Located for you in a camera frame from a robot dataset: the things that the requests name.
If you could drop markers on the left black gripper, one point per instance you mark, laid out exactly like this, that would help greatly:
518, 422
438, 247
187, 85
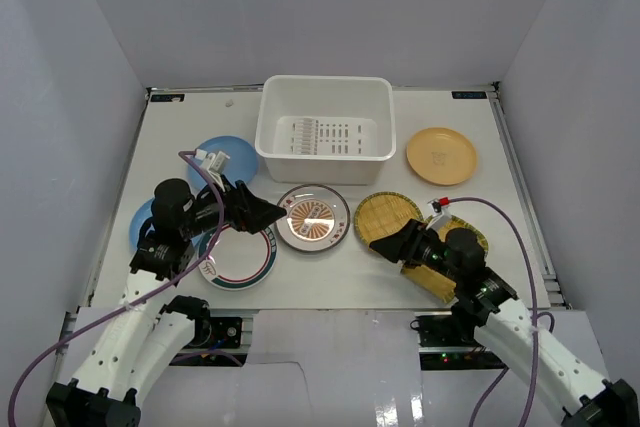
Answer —
238, 207

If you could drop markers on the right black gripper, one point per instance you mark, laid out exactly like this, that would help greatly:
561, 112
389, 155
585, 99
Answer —
405, 244

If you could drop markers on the white green-rimmed plate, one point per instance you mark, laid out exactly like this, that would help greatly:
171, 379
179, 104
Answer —
240, 260

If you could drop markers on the light blue plate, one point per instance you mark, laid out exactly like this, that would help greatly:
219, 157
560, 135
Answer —
243, 163
137, 221

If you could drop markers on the orange sunburst pattern plate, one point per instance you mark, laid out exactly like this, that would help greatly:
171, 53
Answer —
317, 218

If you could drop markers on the yellow plastic plate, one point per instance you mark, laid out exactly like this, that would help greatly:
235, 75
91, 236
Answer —
442, 156

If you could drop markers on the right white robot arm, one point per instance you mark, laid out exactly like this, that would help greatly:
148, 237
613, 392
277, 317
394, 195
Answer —
489, 309

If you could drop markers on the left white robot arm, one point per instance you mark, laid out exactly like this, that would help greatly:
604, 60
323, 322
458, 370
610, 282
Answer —
152, 322

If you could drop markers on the white plastic bin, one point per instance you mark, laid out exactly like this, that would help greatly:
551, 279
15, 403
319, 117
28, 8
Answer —
326, 129

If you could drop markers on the rectangular bamboo tray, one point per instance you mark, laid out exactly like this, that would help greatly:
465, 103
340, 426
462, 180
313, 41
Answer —
434, 282

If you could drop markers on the round bamboo tray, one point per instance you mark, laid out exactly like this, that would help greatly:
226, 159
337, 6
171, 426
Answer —
382, 214

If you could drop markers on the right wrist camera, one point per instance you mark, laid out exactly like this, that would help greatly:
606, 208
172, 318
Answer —
441, 215

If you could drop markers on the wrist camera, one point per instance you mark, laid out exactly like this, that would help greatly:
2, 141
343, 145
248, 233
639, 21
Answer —
212, 165
441, 215

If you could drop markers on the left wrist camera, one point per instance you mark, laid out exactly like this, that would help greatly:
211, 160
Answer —
212, 165

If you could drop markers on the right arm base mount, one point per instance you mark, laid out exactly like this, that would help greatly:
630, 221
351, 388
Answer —
443, 346

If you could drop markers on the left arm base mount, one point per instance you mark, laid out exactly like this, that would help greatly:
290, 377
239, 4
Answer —
217, 343

